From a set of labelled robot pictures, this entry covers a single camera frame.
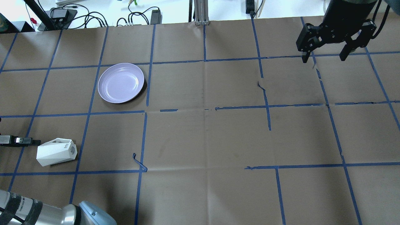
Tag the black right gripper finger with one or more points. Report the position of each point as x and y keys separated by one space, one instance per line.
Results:
x=348 y=48
x=306 y=52

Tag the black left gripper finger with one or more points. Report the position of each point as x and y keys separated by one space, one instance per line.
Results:
x=14 y=141

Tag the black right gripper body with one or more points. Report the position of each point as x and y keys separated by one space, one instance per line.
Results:
x=343 y=22

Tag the white faceted cup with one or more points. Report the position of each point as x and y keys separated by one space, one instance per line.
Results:
x=56 y=151

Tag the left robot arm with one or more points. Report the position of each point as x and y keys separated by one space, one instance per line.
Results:
x=20 y=210

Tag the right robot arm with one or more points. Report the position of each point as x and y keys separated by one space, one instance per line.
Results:
x=344 y=21

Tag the lilac plate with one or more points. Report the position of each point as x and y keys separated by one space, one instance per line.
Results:
x=121 y=83

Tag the black power adapter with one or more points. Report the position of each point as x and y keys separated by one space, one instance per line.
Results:
x=156 y=17

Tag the aluminium frame post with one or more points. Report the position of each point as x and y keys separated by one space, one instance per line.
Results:
x=201 y=17

